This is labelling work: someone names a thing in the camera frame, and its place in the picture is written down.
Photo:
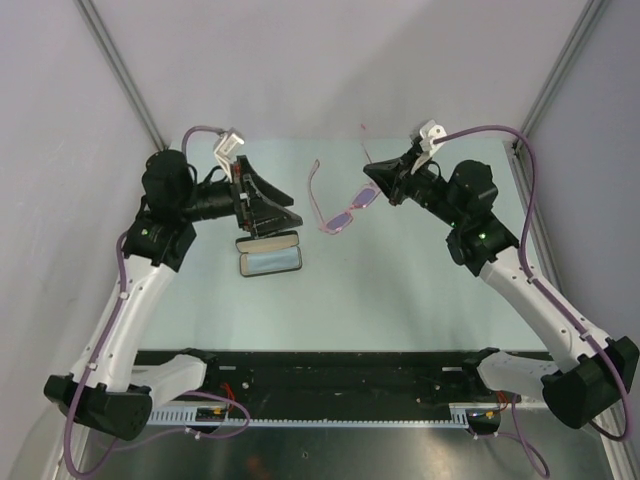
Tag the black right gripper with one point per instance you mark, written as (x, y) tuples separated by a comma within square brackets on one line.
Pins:
[(394, 177)]

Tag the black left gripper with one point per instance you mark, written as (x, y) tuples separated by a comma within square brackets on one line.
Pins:
[(268, 221)]

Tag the pink transparent sunglasses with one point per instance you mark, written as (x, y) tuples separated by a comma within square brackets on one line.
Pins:
[(342, 175)]

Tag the dark green glasses case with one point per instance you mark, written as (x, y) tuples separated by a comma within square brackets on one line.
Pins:
[(287, 240)]

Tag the light blue cleaning cloth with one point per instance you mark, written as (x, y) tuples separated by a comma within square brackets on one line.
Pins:
[(265, 263)]

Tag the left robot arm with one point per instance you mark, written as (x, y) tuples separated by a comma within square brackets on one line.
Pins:
[(102, 391)]

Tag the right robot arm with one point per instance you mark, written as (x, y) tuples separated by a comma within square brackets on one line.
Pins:
[(588, 371)]

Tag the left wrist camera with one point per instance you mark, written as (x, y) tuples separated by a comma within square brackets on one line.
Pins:
[(229, 143)]

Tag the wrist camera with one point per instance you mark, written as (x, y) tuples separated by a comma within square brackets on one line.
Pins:
[(425, 136), (229, 143)]

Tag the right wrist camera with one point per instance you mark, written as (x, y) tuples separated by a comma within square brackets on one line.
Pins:
[(425, 136)]

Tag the aluminium rail right edge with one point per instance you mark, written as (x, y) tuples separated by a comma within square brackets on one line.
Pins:
[(526, 177)]

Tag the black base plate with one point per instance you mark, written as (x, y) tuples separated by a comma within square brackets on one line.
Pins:
[(342, 387)]

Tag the left aluminium frame post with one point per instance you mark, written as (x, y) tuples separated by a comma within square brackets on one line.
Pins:
[(104, 41)]

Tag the aluminium frame post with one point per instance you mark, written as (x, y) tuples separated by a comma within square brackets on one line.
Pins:
[(104, 41), (580, 33)]

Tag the right aluminium frame post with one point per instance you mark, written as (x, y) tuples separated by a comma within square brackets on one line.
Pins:
[(580, 33)]

